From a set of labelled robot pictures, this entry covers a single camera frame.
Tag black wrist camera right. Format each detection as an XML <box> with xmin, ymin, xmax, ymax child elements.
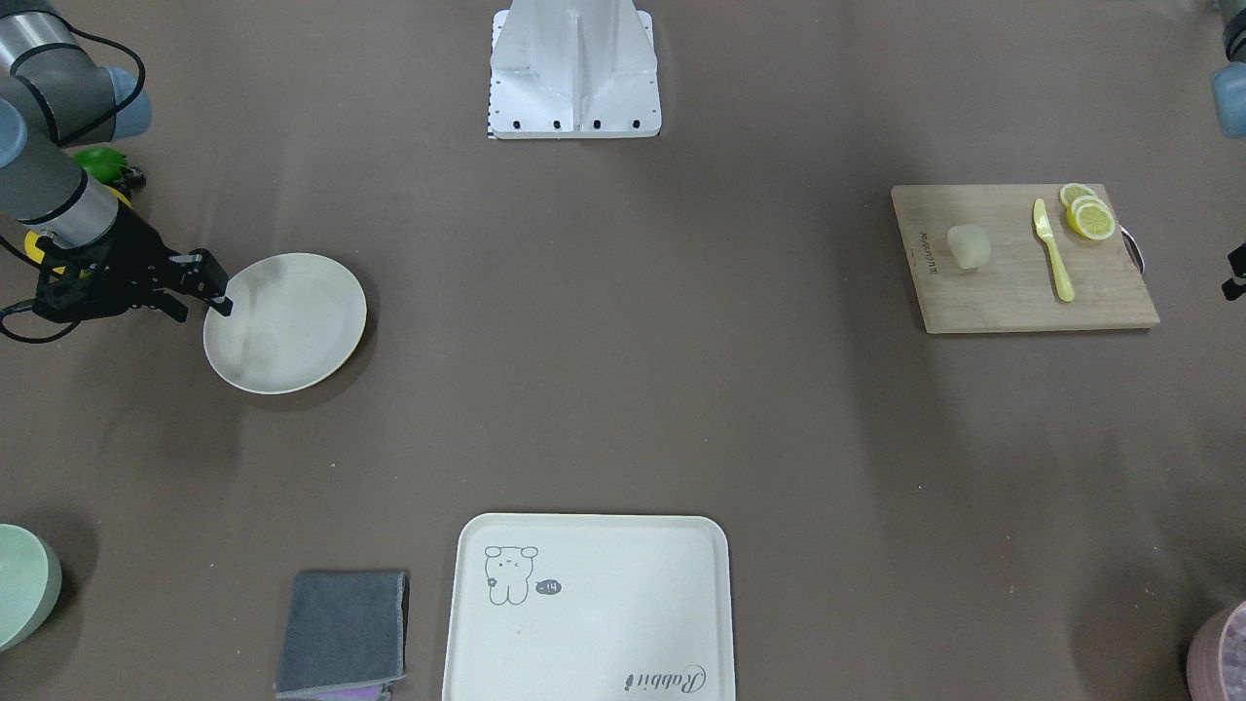
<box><xmin>34</xmin><ymin>259</ymin><xmax>130</xmax><ymax>322</ymax></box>

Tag mint green bowl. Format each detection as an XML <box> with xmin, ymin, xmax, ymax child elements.
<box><xmin>1</xmin><ymin>524</ymin><xmax>62</xmax><ymax>651</ymax></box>

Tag cream round plate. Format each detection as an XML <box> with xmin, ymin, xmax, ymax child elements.
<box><xmin>202</xmin><ymin>252</ymin><xmax>368</xmax><ymax>395</ymax></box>

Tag cream rabbit tray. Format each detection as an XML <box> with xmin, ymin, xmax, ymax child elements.
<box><xmin>442</xmin><ymin>513</ymin><xmax>738</xmax><ymax>700</ymax></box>

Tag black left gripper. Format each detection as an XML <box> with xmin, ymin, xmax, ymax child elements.
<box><xmin>1221</xmin><ymin>243</ymin><xmax>1246</xmax><ymax>301</ymax></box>

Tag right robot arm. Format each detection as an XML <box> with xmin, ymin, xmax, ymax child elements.
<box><xmin>1</xmin><ymin>1</ymin><xmax>233</xmax><ymax>324</ymax></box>

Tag yellow plastic knife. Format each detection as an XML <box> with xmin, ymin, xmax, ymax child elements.
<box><xmin>1032</xmin><ymin>199</ymin><xmax>1077</xmax><ymax>303</ymax></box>

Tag pink bowl of ice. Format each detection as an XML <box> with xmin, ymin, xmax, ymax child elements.
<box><xmin>1187</xmin><ymin>601</ymin><xmax>1245</xmax><ymax>700</ymax></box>

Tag white steamed bun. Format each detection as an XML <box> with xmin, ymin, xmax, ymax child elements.
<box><xmin>946</xmin><ymin>225</ymin><xmax>992</xmax><ymax>271</ymax></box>

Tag yellow lemon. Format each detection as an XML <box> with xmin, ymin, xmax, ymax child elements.
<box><xmin>105</xmin><ymin>186</ymin><xmax>133</xmax><ymax>208</ymax></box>
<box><xmin>22</xmin><ymin>230</ymin><xmax>65</xmax><ymax>278</ymax></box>

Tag bamboo cutting board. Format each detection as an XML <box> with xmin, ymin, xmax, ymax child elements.
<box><xmin>891</xmin><ymin>186</ymin><xmax>1158</xmax><ymax>336</ymax></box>

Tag lemon slice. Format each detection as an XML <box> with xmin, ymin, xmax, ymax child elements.
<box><xmin>1065</xmin><ymin>195</ymin><xmax>1118</xmax><ymax>240</ymax></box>
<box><xmin>1058</xmin><ymin>182</ymin><xmax>1100</xmax><ymax>209</ymax></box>

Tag back lemon slice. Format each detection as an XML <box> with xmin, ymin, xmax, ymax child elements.
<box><xmin>1058</xmin><ymin>182</ymin><xmax>1100</xmax><ymax>209</ymax></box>

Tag dark purple grapes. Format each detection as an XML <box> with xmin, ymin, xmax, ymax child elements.
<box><xmin>120</xmin><ymin>167</ymin><xmax>147</xmax><ymax>192</ymax></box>

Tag grey folded cloth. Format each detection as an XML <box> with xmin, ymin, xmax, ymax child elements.
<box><xmin>275</xmin><ymin>570</ymin><xmax>407</xmax><ymax>700</ymax></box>

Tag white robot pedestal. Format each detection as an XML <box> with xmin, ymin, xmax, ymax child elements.
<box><xmin>487</xmin><ymin>1</ymin><xmax>663</xmax><ymax>139</ymax></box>

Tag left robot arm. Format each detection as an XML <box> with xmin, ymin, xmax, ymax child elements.
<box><xmin>1211</xmin><ymin>1</ymin><xmax>1245</xmax><ymax>301</ymax></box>

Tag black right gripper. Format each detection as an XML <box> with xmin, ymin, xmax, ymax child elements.
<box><xmin>74</xmin><ymin>208</ymin><xmax>235</xmax><ymax>322</ymax></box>

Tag front lemon slice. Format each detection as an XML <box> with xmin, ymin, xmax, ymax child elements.
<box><xmin>1065</xmin><ymin>195</ymin><xmax>1118</xmax><ymax>240</ymax></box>

